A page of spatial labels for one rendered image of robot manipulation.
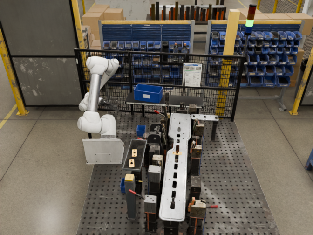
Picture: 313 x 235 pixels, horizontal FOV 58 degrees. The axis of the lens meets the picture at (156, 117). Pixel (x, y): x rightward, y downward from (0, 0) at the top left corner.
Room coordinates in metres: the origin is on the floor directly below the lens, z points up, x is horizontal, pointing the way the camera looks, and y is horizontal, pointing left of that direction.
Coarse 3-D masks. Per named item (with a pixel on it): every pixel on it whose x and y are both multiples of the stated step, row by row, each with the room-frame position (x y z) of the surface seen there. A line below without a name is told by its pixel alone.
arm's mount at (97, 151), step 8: (88, 144) 2.13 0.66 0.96; (96, 144) 2.13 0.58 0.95; (104, 144) 2.13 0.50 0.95; (112, 144) 2.13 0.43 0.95; (120, 144) 2.17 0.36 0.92; (88, 152) 2.13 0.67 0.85; (96, 152) 2.13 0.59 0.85; (104, 152) 2.13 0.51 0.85; (112, 152) 2.13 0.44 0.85; (120, 152) 2.13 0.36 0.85; (88, 160) 2.13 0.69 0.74; (96, 160) 2.13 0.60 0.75; (104, 160) 2.13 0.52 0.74; (112, 160) 2.13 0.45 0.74; (120, 160) 2.15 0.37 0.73
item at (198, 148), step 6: (192, 150) 1.96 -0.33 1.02; (198, 150) 1.96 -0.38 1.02; (192, 156) 1.96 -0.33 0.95; (198, 156) 1.96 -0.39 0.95; (192, 162) 1.97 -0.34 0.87; (198, 162) 1.96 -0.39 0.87; (192, 168) 1.96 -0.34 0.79; (198, 168) 1.96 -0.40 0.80; (192, 174) 1.96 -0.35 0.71; (198, 174) 1.96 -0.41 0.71
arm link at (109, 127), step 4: (104, 116) 2.41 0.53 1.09; (108, 116) 2.41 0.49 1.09; (112, 116) 2.44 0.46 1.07; (104, 120) 2.35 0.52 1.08; (108, 120) 2.37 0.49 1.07; (112, 120) 2.38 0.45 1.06; (104, 124) 2.31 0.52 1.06; (108, 124) 2.33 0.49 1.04; (112, 124) 2.35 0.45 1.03; (104, 128) 2.29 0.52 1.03; (108, 128) 2.31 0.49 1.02; (112, 128) 2.33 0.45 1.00; (100, 132) 2.28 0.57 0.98; (104, 132) 2.28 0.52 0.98; (108, 132) 2.28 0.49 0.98; (112, 132) 2.30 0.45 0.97
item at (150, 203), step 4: (148, 196) 1.40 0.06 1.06; (152, 196) 1.40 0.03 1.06; (144, 200) 1.36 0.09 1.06; (148, 200) 1.36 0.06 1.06; (152, 200) 1.37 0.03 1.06; (144, 204) 1.35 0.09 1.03; (148, 204) 1.35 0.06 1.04; (152, 204) 1.35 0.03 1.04; (144, 208) 1.35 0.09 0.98; (148, 208) 1.35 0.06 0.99; (152, 208) 1.35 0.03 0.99; (144, 212) 1.35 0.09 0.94; (148, 212) 1.35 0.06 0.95; (152, 212) 1.35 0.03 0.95; (148, 216) 1.35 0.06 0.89; (152, 216) 1.35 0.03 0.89; (148, 220) 1.35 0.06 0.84; (152, 220) 1.35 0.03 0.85; (148, 224) 1.35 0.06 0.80; (152, 224) 1.35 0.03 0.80; (148, 228) 1.35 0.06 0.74; (152, 228) 1.35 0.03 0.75; (152, 232) 1.34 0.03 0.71; (156, 232) 1.35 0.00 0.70
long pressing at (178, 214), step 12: (180, 120) 2.47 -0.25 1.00; (168, 132) 2.26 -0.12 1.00; (180, 132) 2.26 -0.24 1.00; (180, 144) 2.07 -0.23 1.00; (168, 156) 1.90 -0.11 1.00; (180, 156) 1.90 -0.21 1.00; (168, 168) 1.75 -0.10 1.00; (180, 168) 1.75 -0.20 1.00; (168, 180) 1.61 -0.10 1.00; (180, 180) 1.61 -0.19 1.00; (168, 192) 1.49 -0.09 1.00; (180, 192) 1.49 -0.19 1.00; (168, 204) 1.38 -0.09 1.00; (180, 204) 1.38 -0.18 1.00; (168, 216) 1.27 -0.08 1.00; (180, 216) 1.27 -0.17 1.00
